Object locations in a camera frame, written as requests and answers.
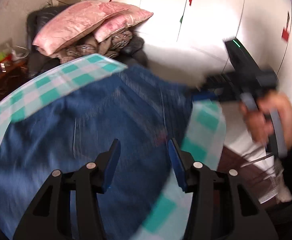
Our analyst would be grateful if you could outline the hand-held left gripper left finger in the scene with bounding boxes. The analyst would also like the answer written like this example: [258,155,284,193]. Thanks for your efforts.
[13,139,121,240]

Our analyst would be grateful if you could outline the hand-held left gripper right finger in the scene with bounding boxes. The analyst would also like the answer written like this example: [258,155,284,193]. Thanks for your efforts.
[168,138,279,240]

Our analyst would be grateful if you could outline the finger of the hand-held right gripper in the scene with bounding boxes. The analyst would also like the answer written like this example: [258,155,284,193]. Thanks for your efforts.
[203,74,237,90]
[191,91,239,103]

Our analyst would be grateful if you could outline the blue towel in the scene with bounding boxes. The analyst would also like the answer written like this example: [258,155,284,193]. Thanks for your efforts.
[0,65,220,240]

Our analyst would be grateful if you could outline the person's right hand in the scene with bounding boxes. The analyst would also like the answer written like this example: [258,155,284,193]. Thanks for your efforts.
[239,91,292,150]

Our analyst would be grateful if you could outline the white wardrobe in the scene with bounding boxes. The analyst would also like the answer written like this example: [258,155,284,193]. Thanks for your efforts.
[91,0,292,85]

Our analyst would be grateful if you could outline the white cloth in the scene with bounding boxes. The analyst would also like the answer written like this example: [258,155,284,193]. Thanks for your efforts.
[224,130,292,204]

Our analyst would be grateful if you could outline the teal checkered bed sheet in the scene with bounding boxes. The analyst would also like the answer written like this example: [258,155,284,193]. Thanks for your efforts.
[0,54,227,240]

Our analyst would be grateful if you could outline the plaid folded blanket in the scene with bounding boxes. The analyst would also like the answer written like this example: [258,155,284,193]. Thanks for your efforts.
[53,29,134,64]

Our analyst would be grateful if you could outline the small pink pillow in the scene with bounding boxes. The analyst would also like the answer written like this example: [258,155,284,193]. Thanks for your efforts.
[93,9,154,43]

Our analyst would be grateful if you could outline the black leather armchair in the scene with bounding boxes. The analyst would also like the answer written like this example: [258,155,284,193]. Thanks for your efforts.
[26,5,149,79]

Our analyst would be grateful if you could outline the wooden side table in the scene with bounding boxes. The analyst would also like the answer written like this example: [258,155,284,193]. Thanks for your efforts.
[0,57,29,113]

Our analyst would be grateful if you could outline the large pink pillow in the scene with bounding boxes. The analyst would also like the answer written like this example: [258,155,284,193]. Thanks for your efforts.
[32,0,129,55]

